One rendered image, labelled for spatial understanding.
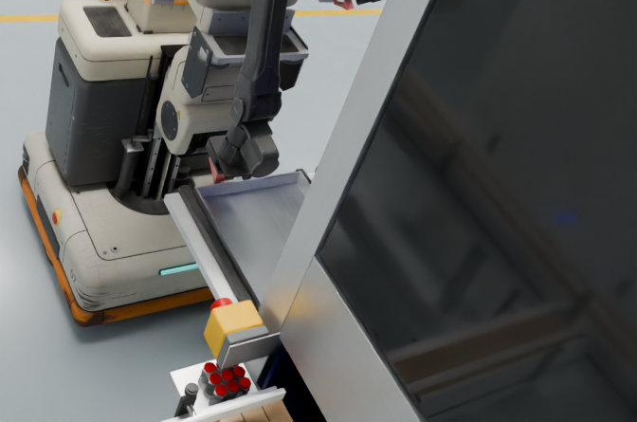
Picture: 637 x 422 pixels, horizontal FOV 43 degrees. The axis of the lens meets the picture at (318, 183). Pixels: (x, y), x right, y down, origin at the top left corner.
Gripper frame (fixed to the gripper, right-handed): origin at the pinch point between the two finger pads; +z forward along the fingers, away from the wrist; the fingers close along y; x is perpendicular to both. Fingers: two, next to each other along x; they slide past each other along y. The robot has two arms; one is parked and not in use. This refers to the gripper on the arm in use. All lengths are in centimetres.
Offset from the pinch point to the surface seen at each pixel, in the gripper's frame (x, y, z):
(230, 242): -2.8, 14.2, 0.8
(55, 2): 37, -187, 125
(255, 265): -0.5, 20.8, -0.4
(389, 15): -13, 27, -74
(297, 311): -12, 42, -26
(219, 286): -9.7, 23.8, -0.6
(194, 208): -7.2, 5.1, 0.6
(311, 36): 156, -155, 118
